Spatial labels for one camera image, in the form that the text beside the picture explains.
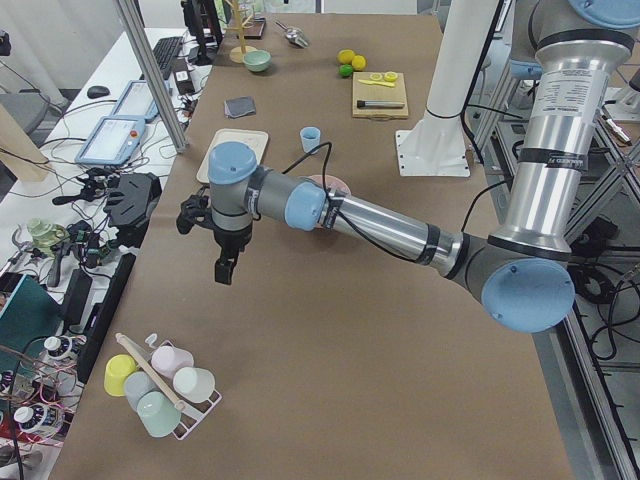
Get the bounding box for grey folded cloth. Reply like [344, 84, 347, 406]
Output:
[224, 96, 256, 119]

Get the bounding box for yellow lemon lower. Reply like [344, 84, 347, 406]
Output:
[351, 55, 367, 71]

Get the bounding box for wooden cup stand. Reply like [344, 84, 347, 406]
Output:
[224, 0, 256, 64]

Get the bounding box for green lime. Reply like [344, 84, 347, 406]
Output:
[339, 64, 353, 78]

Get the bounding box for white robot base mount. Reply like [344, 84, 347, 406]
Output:
[394, 112, 470, 178]

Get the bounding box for white cup drying rack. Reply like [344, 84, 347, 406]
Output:
[115, 333, 222, 441]

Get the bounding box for steel muddler black tip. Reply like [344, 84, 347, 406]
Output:
[356, 100, 405, 109]

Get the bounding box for bamboo cutting board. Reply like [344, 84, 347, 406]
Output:
[352, 72, 409, 119]

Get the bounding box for pink bowl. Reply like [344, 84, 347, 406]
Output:
[308, 174, 351, 195]

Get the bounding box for white robot pillar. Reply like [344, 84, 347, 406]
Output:
[424, 0, 503, 120]

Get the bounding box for mint cup on rack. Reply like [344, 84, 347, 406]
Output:
[136, 391, 181, 438]

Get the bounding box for cream rabbit tray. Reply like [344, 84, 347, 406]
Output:
[196, 128, 269, 185]

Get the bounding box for steel ice scoop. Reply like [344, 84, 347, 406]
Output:
[274, 20, 310, 48]

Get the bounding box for yellow lemon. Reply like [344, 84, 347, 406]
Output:
[337, 49, 356, 65]
[351, 55, 367, 71]

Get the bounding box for black computer mouse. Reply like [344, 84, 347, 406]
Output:
[86, 85, 110, 99]

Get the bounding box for black keyboard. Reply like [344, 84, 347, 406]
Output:
[152, 36, 183, 80]

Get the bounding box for upper lemon half slice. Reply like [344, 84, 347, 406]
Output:
[383, 71, 399, 83]

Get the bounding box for yellow lemon upper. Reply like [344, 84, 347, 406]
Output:
[337, 49, 356, 65]

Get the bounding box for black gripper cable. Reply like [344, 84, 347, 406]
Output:
[282, 141, 416, 264]

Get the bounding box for white cup on rack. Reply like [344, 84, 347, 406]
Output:
[172, 367, 216, 403]

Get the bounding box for yellow plastic knife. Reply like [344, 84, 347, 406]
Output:
[356, 78, 396, 88]

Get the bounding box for aluminium frame post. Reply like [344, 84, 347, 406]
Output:
[113, 0, 187, 153]

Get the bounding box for mint green bowl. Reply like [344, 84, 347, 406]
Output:
[243, 50, 272, 73]

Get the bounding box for yellow cup on rack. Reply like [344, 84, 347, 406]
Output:
[104, 354, 138, 397]

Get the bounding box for black monitor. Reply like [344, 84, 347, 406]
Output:
[180, 0, 223, 66]

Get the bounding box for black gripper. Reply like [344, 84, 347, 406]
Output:
[176, 187, 252, 285]

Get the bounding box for pink cup on rack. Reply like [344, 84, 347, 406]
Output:
[151, 345, 194, 379]

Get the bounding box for light blue plastic cup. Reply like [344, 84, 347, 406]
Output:
[299, 126, 321, 153]

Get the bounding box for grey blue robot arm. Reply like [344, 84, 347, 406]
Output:
[176, 1, 639, 333]

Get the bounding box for grey cup on rack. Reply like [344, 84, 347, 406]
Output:
[124, 370, 156, 411]

